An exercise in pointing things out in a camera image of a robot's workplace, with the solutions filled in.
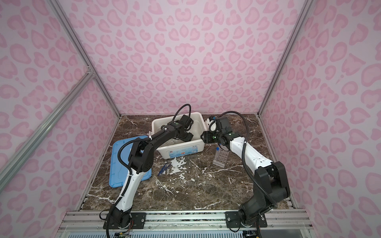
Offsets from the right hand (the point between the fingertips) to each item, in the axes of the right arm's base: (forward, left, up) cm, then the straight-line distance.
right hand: (206, 134), depth 86 cm
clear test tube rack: (-5, -10, -17) cm, 20 cm away
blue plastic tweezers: (-15, +26, -17) cm, 35 cm away
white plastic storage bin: (-8, +17, -1) cm, 19 cm away
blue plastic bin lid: (-18, +51, -16) cm, 57 cm away
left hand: (+10, +12, -14) cm, 20 cm away
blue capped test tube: (+2, -9, -20) cm, 22 cm away
